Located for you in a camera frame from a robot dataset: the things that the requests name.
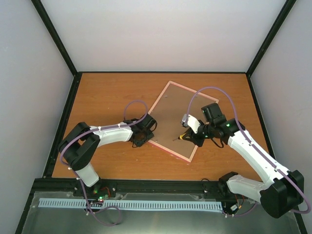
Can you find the right connector with wires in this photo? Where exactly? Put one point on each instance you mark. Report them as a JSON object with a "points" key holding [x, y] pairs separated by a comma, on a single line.
{"points": [[240, 199]]}

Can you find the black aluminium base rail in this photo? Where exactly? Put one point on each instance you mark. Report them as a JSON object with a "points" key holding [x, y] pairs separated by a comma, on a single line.
{"points": [[161, 187]]}

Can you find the yellow handled screwdriver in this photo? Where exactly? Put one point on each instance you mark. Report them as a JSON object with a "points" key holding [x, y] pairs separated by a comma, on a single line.
{"points": [[179, 138]]}

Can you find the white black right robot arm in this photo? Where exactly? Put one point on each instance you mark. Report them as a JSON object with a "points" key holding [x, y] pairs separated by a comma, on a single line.
{"points": [[233, 133]]}

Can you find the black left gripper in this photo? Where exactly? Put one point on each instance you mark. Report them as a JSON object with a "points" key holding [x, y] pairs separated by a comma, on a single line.
{"points": [[149, 135]]}

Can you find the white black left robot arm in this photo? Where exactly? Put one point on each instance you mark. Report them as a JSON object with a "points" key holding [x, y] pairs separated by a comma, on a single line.
{"points": [[78, 147]]}

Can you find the light blue cable duct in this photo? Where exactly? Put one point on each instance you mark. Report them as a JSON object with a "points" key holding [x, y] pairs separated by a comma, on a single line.
{"points": [[133, 205]]}

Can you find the black enclosure post right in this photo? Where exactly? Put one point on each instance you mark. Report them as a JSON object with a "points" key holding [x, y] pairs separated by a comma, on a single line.
{"points": [[278, 22]]}

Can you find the black enclosure post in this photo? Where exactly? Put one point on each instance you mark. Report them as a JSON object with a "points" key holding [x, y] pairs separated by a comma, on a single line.
{"points": [[54, 35], [278, 22]]}

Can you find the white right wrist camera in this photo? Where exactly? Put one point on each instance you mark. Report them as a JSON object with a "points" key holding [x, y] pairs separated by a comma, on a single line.
{"points": [[191, 122]]}

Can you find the left controller board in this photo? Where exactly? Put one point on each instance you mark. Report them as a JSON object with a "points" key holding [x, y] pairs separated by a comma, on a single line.
{"points": [[98, 195]]}

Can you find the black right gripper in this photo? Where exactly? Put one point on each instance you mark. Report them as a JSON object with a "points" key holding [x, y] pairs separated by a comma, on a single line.
{"points": [[193, 138]]}

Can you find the metal base plate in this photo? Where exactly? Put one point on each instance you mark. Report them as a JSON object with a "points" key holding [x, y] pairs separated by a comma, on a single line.
{"points": [[48, 220]]}

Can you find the pink picture frame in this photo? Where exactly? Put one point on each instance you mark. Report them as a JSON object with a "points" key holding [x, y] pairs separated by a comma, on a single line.
{"points": [[168, 110]]}

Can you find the black enclosure post left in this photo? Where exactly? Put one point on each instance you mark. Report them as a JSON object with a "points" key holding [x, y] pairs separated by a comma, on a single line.
{"points": [[54, 35]]}

